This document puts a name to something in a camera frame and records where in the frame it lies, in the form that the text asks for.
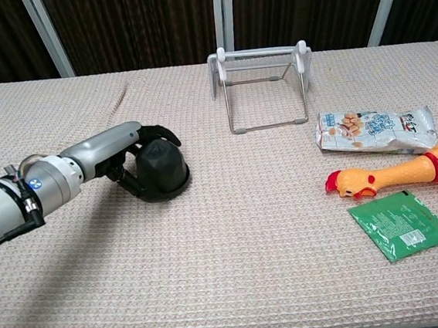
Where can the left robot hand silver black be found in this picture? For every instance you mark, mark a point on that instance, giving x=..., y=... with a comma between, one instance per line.
x=101, y=148

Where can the black round lidded container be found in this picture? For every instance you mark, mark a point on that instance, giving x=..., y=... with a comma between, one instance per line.
x=161, y=165

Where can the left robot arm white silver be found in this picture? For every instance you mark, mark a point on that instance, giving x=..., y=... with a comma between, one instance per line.
x=6, y=207

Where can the beige waffle tablecloth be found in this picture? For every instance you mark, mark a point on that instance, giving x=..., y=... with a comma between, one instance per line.
x=227, y=248

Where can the white blue snack bag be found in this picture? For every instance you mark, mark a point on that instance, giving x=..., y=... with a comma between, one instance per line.
x=375, y=129

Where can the yellow rubber chicken toy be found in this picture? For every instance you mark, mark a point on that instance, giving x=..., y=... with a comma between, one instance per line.
x=398, y=172

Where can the green foil sachet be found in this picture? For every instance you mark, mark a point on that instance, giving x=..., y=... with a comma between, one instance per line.
x=399, y=224

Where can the grey aluminium frame post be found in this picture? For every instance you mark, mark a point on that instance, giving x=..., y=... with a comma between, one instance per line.
x=49, y=37
x=386, y=4
x=224, y=16

